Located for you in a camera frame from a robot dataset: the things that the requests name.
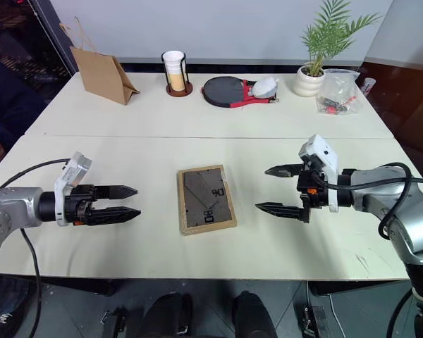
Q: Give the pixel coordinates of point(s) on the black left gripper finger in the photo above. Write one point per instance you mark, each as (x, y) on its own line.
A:
(114, 214)
(116, 192)

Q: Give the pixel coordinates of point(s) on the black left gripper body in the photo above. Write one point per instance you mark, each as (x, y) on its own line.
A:
(80, 206)

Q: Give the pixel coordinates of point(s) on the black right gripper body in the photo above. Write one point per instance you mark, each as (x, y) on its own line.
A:
(312, 192)

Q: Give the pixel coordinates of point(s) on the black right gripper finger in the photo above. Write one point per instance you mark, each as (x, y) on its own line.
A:
(283, 171)
(280, 209)

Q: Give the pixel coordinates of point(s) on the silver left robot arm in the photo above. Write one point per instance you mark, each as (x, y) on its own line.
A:
(12, 207)

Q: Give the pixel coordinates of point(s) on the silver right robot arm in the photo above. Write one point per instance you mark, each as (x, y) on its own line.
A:
(395, 207)

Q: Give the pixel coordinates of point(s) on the white ribbed plant pot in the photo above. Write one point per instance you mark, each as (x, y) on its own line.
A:
(309, 81)

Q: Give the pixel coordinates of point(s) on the clear plastic parts bag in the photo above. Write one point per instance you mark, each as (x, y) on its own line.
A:
(338, 93)

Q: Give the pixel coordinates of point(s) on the black table tennis paddle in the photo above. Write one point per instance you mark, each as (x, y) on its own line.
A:
(225, 92)

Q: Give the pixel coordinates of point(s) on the dark rounded robot foot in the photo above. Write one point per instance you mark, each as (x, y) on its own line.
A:
(252, 315)
(167, 317)

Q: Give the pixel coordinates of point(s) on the brown paper bag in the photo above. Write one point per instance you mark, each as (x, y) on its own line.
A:
(102, 75)

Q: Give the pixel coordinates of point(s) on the small white red can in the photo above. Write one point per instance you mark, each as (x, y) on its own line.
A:
(369, 85)

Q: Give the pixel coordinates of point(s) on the person in dark clothing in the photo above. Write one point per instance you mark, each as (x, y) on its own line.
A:
(5, 102)

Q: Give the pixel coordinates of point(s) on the paper cups in holder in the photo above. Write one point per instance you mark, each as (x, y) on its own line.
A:
(179, 79)

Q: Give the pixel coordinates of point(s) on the stack of paper cups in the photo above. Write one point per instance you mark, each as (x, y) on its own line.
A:
(173, 70)

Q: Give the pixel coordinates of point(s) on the green palm plant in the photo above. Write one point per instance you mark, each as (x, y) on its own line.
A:
(329, 31)

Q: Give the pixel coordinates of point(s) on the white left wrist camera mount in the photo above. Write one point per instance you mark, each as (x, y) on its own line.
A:
(67, 177)

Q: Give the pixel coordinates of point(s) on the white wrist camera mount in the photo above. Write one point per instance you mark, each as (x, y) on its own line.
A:
(67, 177)
(320, 158)

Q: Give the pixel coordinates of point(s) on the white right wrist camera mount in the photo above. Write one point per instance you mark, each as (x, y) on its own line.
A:
(320, 158)

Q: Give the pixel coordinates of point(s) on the wooden framed slate board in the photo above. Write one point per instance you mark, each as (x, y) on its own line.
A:
(206, 199)

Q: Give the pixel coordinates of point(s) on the black table leg bracket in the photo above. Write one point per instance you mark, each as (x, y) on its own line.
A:
(113, 318)
(312, 317)

